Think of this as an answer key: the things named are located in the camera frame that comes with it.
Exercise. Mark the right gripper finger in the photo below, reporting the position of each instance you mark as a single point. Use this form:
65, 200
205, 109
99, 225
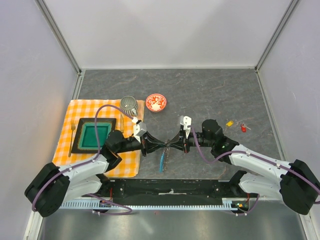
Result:
178, 137
177, 146

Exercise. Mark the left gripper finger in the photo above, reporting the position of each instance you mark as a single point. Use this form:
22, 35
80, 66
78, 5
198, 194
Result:
155, 146
151, 140

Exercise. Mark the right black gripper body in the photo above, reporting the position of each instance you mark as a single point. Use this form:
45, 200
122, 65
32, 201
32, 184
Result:
190, 141

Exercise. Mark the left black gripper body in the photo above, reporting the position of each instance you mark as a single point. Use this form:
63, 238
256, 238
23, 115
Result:
145, 145

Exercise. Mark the blue tag keyring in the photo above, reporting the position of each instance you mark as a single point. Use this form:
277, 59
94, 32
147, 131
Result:
163, 159

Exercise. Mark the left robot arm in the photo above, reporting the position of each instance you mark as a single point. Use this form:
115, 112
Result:
55, 185

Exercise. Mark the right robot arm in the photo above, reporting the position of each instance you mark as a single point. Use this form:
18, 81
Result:
293, 183

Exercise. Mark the orange checkered cloth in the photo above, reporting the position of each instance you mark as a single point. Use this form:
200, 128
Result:
87, 108

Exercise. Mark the silver knife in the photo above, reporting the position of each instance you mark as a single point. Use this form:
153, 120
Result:
122, 125

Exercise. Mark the red white patterned bowl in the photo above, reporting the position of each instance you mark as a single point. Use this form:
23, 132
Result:
156, 102

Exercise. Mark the grey striped mug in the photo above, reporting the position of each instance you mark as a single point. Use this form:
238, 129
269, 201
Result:
129, 105

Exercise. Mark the red tag key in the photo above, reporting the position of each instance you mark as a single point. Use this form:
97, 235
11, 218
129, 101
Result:
244, 128

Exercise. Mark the black teal square plate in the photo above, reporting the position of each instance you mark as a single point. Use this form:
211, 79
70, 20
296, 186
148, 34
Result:
85, 141

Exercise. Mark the silver fork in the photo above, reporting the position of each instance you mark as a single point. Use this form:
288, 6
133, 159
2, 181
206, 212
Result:
72, 127

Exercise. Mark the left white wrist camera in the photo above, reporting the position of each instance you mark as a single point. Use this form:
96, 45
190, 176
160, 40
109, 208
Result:
139, 128

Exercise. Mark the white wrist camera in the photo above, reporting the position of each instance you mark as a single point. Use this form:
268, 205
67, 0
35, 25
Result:
139, 128
185, 122

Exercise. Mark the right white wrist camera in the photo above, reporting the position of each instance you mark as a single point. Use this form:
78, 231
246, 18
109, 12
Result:
185, 122

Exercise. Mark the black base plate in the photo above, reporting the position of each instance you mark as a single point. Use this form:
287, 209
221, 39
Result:
170, 192

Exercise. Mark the slotted cable duct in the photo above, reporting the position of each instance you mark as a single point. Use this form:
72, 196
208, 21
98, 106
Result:
95, 204

